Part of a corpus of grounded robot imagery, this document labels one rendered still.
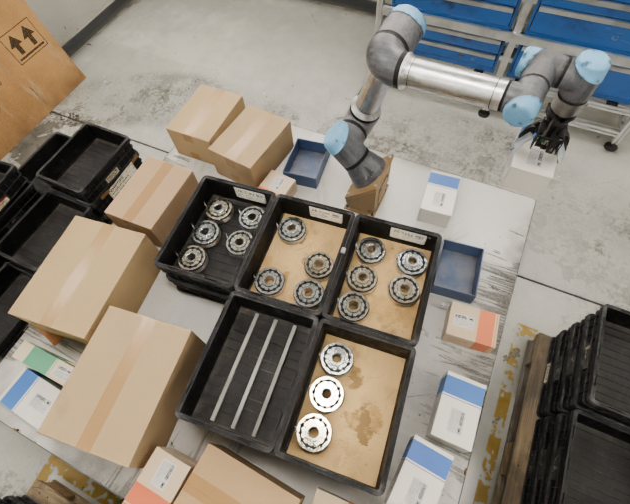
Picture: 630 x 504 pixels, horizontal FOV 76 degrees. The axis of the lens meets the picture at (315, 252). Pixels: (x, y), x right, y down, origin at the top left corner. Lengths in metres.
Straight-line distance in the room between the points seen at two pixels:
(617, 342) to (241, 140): 1.71
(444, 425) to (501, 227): 0.82
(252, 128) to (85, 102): 2.17
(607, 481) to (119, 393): 1.71
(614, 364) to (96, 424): 1.81
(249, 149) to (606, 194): 2.23
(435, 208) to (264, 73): 2.22
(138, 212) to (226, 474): 0.98
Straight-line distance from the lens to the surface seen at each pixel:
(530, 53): 1.23
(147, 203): 1.70
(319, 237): 1.48
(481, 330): 1.47
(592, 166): 3.19
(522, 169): 1.37
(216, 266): 1.49
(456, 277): 1.61
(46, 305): 1.61
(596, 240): 2.85
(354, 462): 1.28
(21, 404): 1.67
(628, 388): 1.96
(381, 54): 1.20
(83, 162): 2.56
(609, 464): 1.99
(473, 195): 1.83
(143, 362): 1.37
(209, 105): 1.97
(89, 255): 1.62
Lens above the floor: 2.11
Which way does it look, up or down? 62 degrees down
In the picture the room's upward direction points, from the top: 6 degrees counter-clockwise
